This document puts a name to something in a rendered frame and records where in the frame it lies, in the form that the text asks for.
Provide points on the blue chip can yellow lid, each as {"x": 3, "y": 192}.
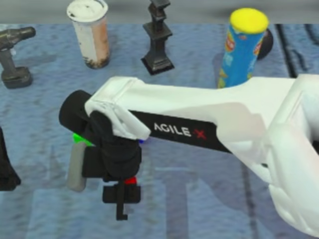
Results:
{"x": 239, "y": 54}

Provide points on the blue patterned table cloth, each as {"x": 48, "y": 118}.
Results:
{"x": 187, "y": 199}

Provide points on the grey power drill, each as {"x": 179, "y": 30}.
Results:
{"x": 12, "y": 69}

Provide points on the blue block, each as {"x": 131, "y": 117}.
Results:
{"x": 141, "y": 141}

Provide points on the black tower figurine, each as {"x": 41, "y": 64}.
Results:
{"x": 158, "y": 47}

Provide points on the red block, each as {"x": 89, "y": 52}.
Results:
{"x": 130, "y": 180}

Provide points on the green block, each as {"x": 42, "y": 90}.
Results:
{"x": 81, "y": 140}

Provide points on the black round object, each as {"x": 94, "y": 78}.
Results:
{"x": 266, "y": 44}

